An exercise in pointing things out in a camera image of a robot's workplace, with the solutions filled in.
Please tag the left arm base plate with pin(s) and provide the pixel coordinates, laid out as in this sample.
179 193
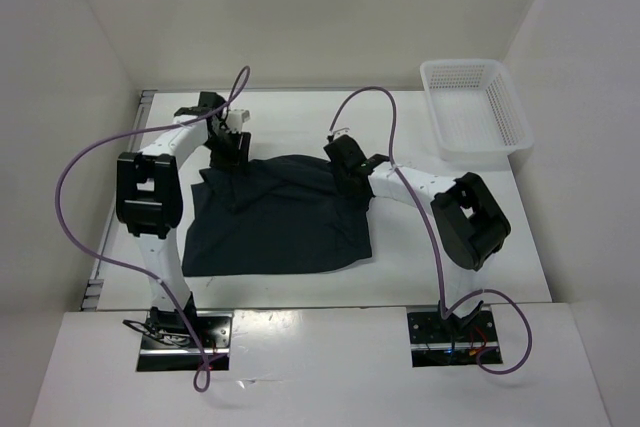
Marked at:
161 351

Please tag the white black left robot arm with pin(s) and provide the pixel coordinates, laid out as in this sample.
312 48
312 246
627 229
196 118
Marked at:
149 200

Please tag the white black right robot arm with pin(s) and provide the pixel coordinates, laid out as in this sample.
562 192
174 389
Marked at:
464 222

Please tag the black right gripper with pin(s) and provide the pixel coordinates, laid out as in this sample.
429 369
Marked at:
347 189

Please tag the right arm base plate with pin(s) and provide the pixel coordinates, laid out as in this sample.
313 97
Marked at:
438 343

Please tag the dark navy shorts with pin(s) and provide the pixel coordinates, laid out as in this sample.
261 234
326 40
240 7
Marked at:
282 216

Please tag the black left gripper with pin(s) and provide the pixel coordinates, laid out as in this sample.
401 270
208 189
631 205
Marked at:
237 157

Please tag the white perforated plastic basket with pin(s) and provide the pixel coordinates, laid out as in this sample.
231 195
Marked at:
474 108

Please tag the aluminium table edge rail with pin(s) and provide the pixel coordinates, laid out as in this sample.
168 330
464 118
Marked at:
125 173

